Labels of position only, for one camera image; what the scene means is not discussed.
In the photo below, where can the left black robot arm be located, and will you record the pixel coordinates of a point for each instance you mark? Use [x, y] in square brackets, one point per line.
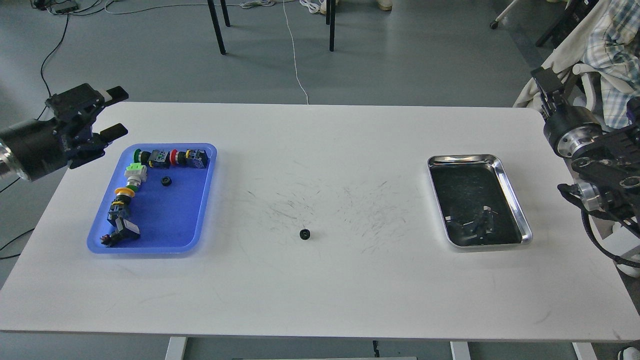
[32, 149]

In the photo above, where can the yellow push button switch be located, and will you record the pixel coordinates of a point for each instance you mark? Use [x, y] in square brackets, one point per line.
[120, 206]

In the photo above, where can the beige cloth on chair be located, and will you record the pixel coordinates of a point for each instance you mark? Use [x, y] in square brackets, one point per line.
[564, 57]

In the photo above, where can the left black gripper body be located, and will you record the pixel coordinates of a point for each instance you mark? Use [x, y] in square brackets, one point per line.
[30, 150]

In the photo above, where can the red push button switch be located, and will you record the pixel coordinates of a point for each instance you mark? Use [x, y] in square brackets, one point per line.
[190, 158]

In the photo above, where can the silver metal tray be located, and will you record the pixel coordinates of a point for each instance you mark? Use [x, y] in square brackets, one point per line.
[477, 204]

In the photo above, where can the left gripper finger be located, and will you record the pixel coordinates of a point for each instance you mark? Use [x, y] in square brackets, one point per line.
[76, 110]
[87, 150]

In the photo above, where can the blue plastic tray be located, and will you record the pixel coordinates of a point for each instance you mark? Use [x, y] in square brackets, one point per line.
[169, 218]

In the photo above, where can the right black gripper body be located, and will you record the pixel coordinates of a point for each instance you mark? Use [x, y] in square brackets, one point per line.
[570, 128]

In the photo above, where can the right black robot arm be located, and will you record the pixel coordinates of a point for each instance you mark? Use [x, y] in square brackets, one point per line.
[606, 162]

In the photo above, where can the light green button switch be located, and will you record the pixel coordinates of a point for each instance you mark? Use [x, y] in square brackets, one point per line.
[136, 174]

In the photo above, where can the plaid shirt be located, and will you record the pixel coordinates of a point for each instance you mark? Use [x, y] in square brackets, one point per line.
[613, 50]

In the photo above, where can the green push button switch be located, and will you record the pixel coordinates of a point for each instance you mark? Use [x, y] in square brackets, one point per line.
[156, 158]

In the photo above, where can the small black gear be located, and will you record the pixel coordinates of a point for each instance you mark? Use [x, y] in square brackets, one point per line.
[166, 181]
[305, 234]

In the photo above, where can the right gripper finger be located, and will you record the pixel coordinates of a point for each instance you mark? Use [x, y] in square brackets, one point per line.
[554, 101]

